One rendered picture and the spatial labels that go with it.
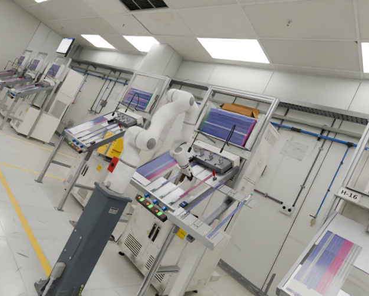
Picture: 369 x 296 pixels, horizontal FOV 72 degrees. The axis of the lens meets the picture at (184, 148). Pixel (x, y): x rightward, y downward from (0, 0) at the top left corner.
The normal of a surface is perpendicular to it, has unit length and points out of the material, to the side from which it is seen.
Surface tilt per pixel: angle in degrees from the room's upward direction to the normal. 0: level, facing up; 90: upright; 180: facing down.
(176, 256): 90
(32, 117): 90
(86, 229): 90
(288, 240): 90
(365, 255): 45
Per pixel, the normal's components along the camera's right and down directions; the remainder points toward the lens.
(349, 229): -0.08, -0.87
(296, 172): -0.58, -0.33
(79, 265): 0.68, 0.31
